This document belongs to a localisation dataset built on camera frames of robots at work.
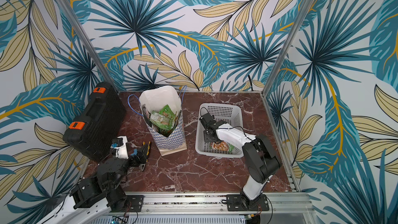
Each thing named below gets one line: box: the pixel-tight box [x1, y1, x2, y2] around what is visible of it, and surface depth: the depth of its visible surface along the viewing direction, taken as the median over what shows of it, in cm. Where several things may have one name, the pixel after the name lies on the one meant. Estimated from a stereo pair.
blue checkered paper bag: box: [138, 85, 188, 157], surface depth 87 cm
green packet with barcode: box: [149, 106, 176, 131], surface depth 91 cm
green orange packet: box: [155, 118, 179, 137], surface depth 86 cm
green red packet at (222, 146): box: [209, 141, 236, 154], surface depth 92 cm
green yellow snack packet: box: [159, 104, 176, 123], surface depth 100 cm
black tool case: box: [62, 81, 127, 162], surface depth 78 cm
